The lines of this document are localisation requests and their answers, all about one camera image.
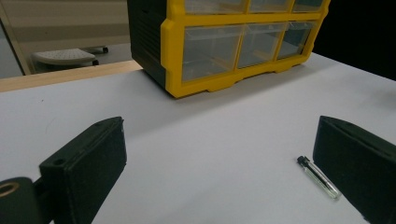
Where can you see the yellow black drawer organizer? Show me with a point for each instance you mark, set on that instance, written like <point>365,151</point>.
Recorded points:
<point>172,62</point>

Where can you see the grey wheeled stand base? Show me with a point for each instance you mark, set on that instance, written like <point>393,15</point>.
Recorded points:
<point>63,57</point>

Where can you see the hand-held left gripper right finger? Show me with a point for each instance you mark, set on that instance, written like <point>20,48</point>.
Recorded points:
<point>361,161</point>

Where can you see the wooden board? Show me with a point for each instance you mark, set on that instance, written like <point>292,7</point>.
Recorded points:
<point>62,76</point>

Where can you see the clear plastic drawer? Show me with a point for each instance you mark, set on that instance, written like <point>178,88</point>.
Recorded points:
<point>208,53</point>

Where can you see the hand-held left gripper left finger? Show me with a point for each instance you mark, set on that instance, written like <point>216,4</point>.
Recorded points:
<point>84,168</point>

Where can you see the small glass vial black cap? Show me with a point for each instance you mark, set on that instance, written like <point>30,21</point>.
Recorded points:
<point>317,177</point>

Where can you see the set of clear organizer drawers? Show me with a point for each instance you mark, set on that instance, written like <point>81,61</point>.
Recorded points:
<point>261,43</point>

